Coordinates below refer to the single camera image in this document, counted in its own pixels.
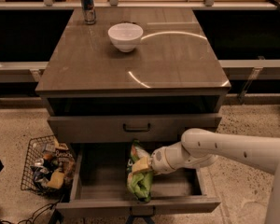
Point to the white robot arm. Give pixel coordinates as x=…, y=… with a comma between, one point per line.
x=199, y=148

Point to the green jalapeno chip bag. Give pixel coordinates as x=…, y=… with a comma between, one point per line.
x=138, y=184

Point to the blue energy drink can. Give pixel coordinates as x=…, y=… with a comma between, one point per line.
x=88, y=11

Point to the metal rail bracket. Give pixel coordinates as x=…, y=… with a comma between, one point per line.
x=253, y=76

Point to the black wire basket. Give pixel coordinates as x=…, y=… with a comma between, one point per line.
x=44, y=156

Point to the yellow packet in basket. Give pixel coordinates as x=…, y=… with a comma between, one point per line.
x=56, y=180

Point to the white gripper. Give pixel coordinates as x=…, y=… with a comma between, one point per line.
x=159, y=161

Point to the grey drawer cabinet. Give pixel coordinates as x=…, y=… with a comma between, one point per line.
x=173, y=70

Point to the white ceramic bowl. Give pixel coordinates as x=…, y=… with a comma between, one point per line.
x=125, y=36

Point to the upper grey drawer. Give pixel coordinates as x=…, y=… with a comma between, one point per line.
x=113, y=129

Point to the open lower grey drawer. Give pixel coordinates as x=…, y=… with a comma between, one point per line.
x=99, y=188

